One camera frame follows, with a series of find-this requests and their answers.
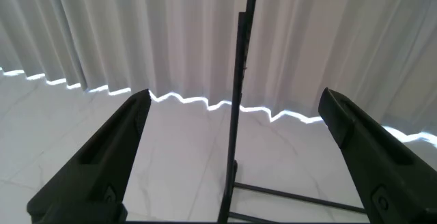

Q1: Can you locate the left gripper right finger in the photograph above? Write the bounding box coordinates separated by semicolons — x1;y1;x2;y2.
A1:
318;87;437;224

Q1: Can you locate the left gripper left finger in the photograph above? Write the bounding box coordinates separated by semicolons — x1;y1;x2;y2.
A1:
27;89;152;223

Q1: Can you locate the black clothes rack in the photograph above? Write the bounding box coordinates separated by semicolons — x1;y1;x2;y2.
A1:
217;0;368;223

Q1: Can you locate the white curtain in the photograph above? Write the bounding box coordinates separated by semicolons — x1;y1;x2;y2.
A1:
0;0;437;139

